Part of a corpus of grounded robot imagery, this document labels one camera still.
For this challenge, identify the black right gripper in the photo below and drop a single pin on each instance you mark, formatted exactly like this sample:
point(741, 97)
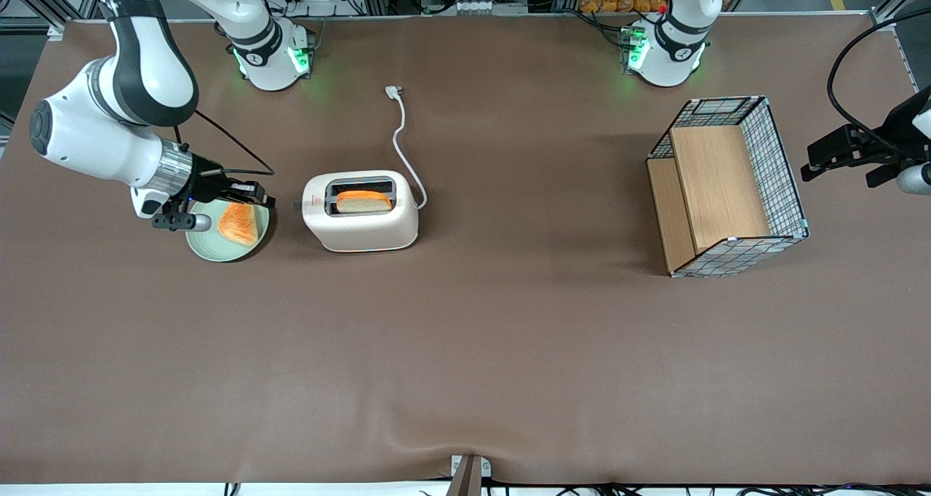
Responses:
point(206, 186)

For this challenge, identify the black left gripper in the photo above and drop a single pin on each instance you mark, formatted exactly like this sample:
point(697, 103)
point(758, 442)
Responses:
point(892, 140)

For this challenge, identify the white two-slot toaster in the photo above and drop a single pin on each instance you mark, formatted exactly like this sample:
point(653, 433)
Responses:
point(364, 234)

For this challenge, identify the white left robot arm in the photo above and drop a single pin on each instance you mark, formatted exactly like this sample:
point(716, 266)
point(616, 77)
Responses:
point(665, 52)

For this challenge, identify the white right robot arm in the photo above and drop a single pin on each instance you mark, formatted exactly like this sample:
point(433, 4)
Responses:
point(145, 67)

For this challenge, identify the triangular orange bread piece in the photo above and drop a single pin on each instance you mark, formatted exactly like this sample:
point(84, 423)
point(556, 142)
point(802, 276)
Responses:
point(240, 227)

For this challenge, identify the pale green round plate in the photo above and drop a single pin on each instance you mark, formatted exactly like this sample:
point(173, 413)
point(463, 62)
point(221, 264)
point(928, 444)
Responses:
point(207, 245)

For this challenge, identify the toast slice orange crust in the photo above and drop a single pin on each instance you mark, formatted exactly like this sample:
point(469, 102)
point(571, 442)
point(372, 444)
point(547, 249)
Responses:
point(360, 204)

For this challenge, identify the light wooden step shelf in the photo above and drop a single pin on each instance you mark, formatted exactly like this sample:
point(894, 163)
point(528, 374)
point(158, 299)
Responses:
point(716, 183)

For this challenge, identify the right wrist camera silver lens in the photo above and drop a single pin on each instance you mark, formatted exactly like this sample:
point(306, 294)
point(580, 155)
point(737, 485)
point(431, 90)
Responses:
point(174, 223)

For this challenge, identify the wrist camera silver lens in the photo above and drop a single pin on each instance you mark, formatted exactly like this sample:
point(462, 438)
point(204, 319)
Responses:
point(915, 180)
point(174, 223)

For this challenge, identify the left wrist camera silver lens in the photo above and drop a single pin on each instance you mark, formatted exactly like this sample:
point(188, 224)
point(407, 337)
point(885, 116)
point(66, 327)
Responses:
point(915, 180)

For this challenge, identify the grey table edge bracket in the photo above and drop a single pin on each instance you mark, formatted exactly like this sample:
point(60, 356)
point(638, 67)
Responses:
point(469, 474)

